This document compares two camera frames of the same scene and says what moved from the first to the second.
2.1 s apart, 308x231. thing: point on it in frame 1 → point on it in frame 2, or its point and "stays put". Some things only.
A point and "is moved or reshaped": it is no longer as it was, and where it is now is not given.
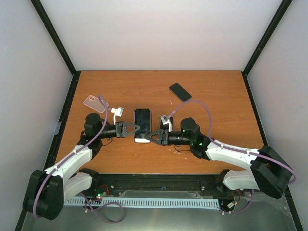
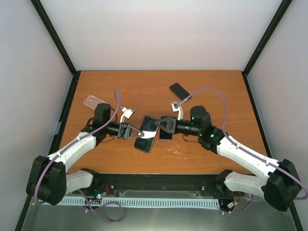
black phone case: [142, 117] → [149, 130]
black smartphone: [142, 118] is moved or reshaped
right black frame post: [273, 24] stays put
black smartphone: [180, 92] stays put
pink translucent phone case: [95, 103] is moved or reshaped
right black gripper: [162, 137] → [171, 125]
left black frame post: [57, 41] stays put
